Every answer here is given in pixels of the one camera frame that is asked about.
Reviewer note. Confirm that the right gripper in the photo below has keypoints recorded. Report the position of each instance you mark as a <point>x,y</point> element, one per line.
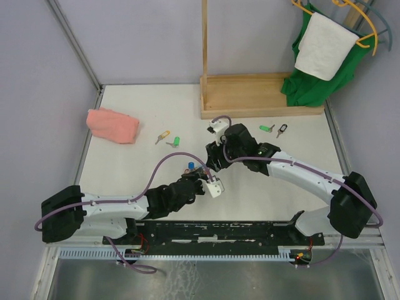
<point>214,150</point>

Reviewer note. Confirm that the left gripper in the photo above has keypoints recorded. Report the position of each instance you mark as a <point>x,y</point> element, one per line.
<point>195,176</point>

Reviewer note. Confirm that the metal keyring plate with keys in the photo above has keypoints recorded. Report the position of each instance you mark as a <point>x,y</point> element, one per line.
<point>193,168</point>

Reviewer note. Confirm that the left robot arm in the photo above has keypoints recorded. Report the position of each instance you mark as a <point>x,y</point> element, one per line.
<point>71,214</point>

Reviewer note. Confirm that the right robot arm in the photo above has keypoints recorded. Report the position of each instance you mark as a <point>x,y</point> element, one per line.
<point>350,203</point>

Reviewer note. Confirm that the green tag key left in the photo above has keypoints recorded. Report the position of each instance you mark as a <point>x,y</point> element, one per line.
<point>175,143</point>

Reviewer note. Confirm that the green tag key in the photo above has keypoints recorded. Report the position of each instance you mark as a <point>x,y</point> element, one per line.
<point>266,128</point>
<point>175,143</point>

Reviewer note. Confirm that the yellow tag key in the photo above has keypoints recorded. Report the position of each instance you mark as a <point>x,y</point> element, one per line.
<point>162,136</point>

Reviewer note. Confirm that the green tag key right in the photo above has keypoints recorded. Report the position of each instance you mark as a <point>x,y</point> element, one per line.
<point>266,128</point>

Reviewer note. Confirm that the wooden rack stand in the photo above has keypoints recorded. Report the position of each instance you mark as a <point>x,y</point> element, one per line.
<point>243,95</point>

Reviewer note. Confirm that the black tag key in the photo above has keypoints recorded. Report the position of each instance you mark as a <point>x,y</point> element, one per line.
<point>281,130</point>

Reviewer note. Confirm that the pink folded towel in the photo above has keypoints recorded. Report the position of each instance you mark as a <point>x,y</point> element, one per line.
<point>113,126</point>

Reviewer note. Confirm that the green cloth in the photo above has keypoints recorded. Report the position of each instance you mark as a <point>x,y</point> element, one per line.
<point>302,89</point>

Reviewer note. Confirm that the white towel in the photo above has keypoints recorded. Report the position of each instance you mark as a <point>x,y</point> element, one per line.
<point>323,47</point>

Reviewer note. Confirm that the grey-green hanger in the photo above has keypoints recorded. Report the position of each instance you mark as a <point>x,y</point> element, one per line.
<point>372,7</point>

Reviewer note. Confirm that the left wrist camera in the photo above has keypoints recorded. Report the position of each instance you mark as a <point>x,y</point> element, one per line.
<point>214,188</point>

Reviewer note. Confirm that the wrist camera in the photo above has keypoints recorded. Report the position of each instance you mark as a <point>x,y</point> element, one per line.
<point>218,128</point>
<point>214,188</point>

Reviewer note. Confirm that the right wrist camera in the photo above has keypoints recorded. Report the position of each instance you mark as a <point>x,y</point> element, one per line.
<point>218,128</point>

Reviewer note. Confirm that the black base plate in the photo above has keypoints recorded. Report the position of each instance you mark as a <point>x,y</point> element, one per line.
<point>215,237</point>

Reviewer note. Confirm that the white cable duct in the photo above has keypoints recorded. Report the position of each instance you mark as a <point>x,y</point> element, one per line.
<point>108,253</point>

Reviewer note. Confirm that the metal corner frame post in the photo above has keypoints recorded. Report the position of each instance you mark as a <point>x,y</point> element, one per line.
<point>62,20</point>

